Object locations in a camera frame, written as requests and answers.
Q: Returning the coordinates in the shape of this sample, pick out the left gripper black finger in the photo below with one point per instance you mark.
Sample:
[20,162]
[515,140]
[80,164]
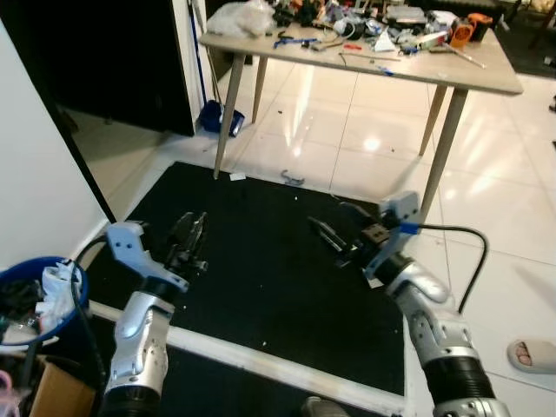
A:
[178,234]
[200,233]

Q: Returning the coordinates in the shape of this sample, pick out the orange black power tool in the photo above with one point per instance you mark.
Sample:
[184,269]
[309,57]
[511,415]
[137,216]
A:
[460,35]

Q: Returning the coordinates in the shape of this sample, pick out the wooden table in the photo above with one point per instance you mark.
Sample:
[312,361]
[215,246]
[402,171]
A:
[417,65]

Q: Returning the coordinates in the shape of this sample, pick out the brown cardboard box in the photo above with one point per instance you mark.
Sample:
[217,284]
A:
[61,395]

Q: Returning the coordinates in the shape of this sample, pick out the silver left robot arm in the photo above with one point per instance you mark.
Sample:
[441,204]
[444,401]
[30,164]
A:
[143,334]

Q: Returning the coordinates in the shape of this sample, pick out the white plastic bag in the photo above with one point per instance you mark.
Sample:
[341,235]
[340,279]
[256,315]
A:
[239,19]

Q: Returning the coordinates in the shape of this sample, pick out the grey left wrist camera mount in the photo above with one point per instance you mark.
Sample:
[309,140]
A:
[130,248]

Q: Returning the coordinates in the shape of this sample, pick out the white crumpled trash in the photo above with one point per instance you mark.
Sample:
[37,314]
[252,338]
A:
[56,287]

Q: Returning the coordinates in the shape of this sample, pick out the grey robot foot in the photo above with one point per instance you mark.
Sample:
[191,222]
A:
[323,408]

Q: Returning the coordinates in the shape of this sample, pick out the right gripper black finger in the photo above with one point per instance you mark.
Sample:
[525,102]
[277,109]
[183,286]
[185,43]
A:
[330,239]
[354,213]

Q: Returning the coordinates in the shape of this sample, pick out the black glossy door panel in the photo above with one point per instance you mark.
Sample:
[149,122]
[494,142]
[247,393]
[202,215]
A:
[104,61]

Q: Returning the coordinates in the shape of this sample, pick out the small grey clip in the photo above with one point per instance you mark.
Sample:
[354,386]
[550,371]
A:
[293,179]

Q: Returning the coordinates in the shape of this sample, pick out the blue dustpan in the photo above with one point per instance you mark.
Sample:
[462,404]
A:
[217,117]

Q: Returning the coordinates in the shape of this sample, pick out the blue rubbish bin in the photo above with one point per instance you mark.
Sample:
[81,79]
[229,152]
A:
[39,260]

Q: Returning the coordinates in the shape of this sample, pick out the small white paper scrap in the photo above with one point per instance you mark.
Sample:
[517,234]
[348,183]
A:
[237,177]

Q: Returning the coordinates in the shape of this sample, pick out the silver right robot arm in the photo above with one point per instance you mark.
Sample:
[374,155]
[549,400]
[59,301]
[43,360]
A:
[434,330]

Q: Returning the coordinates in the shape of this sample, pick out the black floor mat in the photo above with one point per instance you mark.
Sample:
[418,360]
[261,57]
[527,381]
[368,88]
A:
[278,278]

